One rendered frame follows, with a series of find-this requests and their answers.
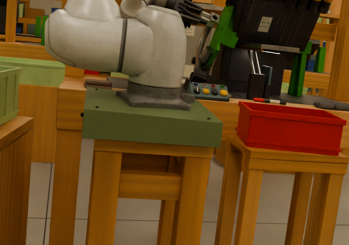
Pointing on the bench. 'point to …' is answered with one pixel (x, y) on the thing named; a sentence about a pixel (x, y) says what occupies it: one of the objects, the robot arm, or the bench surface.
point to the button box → (209, 93)
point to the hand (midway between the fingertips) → (207, 19)
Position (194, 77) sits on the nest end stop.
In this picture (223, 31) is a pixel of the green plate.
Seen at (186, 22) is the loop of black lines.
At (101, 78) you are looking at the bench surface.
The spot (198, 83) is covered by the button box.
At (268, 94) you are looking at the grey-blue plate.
